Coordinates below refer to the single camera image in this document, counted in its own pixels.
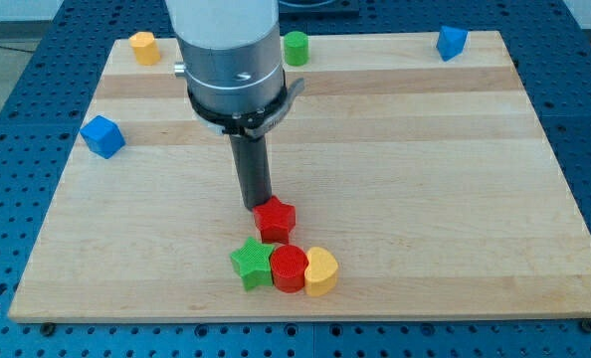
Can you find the blue triangular block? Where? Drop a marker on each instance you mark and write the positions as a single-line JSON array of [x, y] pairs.
[[451, 42]]

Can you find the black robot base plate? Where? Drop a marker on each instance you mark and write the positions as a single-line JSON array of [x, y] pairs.
[[308, 8]]

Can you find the blue cube block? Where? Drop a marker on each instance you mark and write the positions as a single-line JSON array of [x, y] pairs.
[[102, 136]]

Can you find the yellow heart block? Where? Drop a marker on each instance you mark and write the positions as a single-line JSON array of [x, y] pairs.
[[321, 274]]

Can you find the red star block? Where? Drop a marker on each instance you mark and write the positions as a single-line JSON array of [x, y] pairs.
[[275, 221]]

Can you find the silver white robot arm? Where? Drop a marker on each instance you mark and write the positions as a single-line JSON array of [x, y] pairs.
[[233, 64]]

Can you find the red cylinder block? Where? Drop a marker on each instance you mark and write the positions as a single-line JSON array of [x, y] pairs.
[[288, 264]]

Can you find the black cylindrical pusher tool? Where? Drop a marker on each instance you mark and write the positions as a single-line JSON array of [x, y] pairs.
[[253, 170]]

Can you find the green star block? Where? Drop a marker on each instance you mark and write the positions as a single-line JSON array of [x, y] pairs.
[[251, 262]]

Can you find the green cylinder block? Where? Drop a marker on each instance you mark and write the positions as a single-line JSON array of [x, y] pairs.
[[296, 50]]

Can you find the wooden board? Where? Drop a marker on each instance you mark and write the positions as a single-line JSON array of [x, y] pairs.
[[432, 182]]

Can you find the yellow hexagon block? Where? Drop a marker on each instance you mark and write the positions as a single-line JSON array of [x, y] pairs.
[[145, 48]]

